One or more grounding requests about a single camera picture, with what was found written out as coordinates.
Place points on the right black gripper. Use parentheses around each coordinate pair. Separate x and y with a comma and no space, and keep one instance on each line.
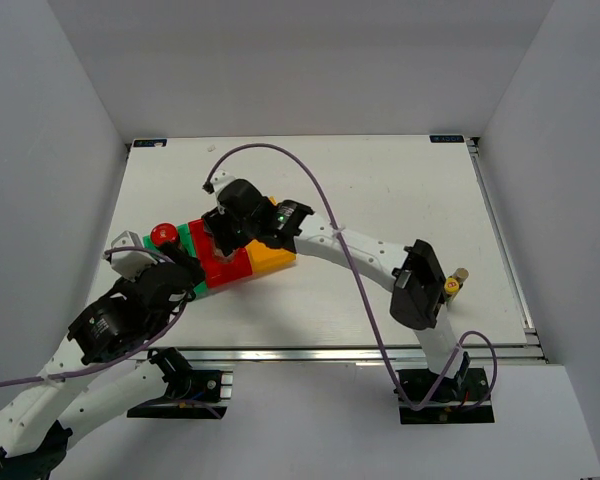
(217,223)

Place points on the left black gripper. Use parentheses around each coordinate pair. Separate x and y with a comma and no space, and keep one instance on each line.
(174,251)

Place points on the white spice jar black lid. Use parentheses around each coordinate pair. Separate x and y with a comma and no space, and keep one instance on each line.
(225,244)

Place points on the red lid sauce jar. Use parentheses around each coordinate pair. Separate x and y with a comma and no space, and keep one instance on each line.
(165,236)

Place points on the small yellow label bottle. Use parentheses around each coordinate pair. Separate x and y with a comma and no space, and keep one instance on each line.
(460,276)

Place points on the red chili sauce bottle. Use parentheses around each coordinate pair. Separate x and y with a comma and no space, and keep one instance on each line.
(450,290)

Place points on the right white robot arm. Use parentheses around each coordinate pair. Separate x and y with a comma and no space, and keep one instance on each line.
(411,274)

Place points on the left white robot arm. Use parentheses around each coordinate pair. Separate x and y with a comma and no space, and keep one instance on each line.
(56,408)

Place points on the yellow plastic bin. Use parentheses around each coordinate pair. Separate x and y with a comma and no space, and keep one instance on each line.
(265,260)

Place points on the red plastic bin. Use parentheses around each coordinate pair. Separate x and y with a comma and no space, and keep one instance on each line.
(217,272)

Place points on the green plastic bin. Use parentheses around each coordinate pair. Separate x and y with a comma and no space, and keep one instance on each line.
(202,290)

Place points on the left blue table label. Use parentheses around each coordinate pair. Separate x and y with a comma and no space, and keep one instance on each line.
(149,143)

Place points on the blue table label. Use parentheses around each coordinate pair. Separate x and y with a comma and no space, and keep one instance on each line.
(436,138)
(149,143)

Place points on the right blue table label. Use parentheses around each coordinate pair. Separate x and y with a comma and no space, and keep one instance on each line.
(436,138)

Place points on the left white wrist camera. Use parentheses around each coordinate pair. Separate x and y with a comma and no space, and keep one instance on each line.
(129,264)

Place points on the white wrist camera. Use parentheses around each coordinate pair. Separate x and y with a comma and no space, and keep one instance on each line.
(129,264)
(217,182)

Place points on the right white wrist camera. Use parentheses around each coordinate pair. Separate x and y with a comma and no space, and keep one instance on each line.
(217,182)

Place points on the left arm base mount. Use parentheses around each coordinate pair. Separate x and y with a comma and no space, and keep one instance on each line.
(193,391)

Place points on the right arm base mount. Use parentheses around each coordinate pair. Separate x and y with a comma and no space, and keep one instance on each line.
(465,399)

